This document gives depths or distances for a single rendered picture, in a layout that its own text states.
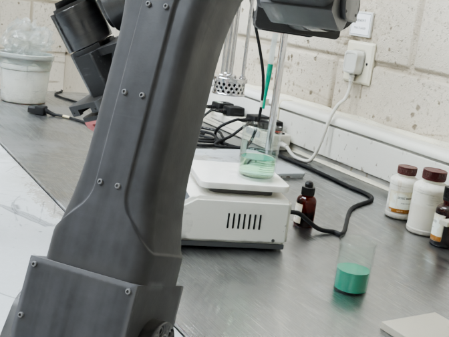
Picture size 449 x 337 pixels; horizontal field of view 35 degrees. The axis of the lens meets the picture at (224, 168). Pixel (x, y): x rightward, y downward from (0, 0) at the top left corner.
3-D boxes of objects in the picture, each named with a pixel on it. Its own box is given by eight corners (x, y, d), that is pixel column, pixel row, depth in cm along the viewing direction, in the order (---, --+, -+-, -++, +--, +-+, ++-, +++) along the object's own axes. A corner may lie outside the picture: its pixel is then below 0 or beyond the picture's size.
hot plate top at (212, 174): (200, 187, 88) (200, 180, 88) (185, 164, 100) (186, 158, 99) (290, 193, 91) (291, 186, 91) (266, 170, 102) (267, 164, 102)
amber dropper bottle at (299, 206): (313, 224, 107) (319, 179, 105) (313, 230, 104) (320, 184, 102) (292, 220, 107) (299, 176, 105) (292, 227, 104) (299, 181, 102)
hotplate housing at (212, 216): (133, 246, 88) (139, 184, 86) (125, 214, 100) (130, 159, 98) (301, 253, 93) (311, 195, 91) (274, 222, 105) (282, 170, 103)
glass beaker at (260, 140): (234, 182, 91) (242, 121, 89) (235, 172, 97) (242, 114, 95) (280, 188, 91) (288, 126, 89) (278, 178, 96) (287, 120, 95)
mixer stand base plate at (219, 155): (166, 180, 121) (166, 174, 121) (123, 152, 138) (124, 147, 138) (307, 177, 136) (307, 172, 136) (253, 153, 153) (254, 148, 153)
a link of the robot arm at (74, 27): (129, 34, 86) (104, -20, 84) (120, 43, 80) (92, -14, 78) (80, 55, 87) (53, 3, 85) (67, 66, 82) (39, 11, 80)
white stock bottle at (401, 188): (381, 210, 119) (389, 161, 117) (409, 213, 119) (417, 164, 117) (388, 218, 114) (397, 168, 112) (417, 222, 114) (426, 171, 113)
